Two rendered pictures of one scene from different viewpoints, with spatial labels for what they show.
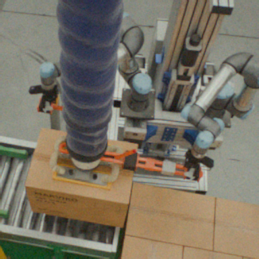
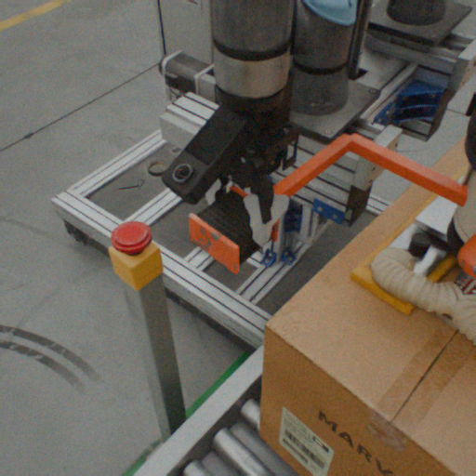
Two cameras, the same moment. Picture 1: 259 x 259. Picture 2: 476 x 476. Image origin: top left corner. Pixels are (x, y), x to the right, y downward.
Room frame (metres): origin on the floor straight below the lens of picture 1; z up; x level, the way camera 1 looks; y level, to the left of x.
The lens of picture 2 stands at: (1.13, 0.75, 1.69)
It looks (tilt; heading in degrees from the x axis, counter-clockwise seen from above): 47 degrees down; 310
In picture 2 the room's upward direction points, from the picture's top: straight up
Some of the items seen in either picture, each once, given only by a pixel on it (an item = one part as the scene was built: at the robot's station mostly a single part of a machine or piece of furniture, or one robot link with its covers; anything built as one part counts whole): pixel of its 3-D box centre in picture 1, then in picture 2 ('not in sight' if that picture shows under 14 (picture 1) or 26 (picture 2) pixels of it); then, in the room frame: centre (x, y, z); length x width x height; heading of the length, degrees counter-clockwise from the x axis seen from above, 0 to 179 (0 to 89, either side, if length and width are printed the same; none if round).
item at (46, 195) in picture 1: (83, 179); (457, 347); (1.14, 0.13, 0.87); 0.60 x 0.40 x 0.40; 87
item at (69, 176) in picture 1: (82, 175); not in sight; (1.06, 0.12, 1.10); 0.34 x 0.10 x 0.05; 86
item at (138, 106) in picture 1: (139, 98); (317, 75); (1.66, -0.16, 1.09); 0.15 x 0.15 x 0.10
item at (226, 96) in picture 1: (222, 96); not in sight; (1.67, -0.66, 1.20); 0.13 x 0.12 x 0.14; 58
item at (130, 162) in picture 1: (130, 160); not in sight; (1.13, -0.13, 1.21); 0.10 x 0.08 x 0.06; 176
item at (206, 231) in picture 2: (46, 105); (233, 228); (1.43, 0.40, 1.20); 0.09 x 0.08 x 0.05; 176
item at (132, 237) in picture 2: not in sight; (132, 240); (1.66, 0.40, 1.02); 0.07 x 0.07 x 0.04
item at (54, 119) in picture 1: (56, 134); (164, 379); (1.66, 0.40, 0.50); 0.07 x 0.07 x 1.00; 87
